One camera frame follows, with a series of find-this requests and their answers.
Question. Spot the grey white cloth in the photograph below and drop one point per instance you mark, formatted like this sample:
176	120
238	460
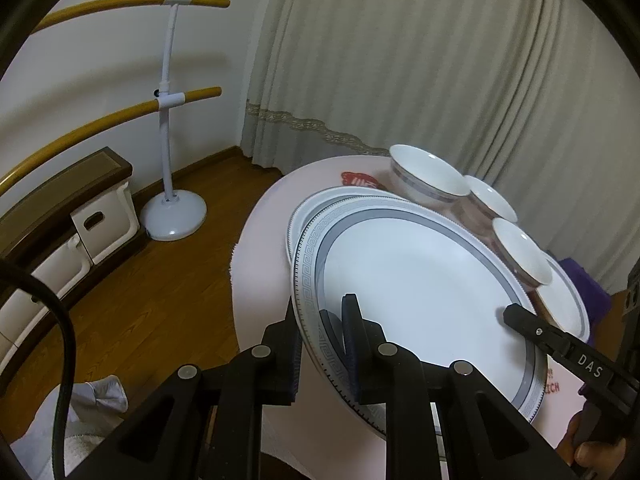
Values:
105	395

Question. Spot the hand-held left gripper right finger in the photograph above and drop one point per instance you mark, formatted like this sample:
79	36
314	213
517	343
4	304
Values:
350	340

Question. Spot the large plate grey patterned rim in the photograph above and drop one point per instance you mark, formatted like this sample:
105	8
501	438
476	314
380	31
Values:
425	285

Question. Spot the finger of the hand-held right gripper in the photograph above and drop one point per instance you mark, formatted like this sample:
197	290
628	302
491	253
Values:
530	327

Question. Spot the white plate grey rim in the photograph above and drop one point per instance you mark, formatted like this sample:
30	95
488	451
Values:
565	300
300	220

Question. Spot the white barre stand wooden rails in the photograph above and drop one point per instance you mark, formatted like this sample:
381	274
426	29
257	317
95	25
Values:
167	110

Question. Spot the round white printed table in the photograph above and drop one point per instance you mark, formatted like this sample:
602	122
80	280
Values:
265	260

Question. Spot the purple cloth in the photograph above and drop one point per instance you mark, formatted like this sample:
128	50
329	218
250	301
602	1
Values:
590	290

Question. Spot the white bowl grey band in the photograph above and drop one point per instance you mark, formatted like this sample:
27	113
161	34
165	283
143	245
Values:
520	255
487	197
425	170

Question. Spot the person's right hand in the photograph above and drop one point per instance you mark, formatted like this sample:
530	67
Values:
595	452

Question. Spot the cream curtain lace trim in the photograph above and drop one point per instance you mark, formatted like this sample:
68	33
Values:
400	60

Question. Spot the white towel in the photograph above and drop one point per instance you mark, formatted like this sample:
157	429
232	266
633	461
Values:
50	445

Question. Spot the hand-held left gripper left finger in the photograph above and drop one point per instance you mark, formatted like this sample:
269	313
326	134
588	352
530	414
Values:
292	360

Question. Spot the white storage box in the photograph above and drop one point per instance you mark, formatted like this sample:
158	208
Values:
50	275
100	220

